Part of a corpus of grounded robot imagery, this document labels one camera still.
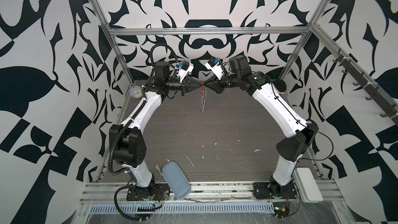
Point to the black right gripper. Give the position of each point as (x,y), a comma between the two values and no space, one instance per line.
(218,83)

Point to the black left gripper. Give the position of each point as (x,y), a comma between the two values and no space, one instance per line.
(187,86)

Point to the red handled keyring tool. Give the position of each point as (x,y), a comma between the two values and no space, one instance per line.
(203,98)

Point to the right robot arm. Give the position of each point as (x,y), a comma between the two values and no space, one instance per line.
(299,133)

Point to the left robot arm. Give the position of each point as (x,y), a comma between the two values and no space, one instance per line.
(127,148)

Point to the pink doll black hair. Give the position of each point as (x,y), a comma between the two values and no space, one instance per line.
(280,86)

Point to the blue grey glasses case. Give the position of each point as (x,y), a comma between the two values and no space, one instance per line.
(175,179)

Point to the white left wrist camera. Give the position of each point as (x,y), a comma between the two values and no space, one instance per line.
(184,68)

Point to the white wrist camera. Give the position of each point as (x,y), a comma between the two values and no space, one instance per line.
(215,65)
(184,68)

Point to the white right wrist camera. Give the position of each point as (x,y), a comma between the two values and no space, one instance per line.
(215,65)

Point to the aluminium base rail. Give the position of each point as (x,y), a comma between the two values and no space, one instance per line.
(201,191)

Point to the white box on rail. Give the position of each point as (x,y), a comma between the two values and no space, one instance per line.
(307,186)

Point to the wall coat hook rack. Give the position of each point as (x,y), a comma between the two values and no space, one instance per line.
(364,81)

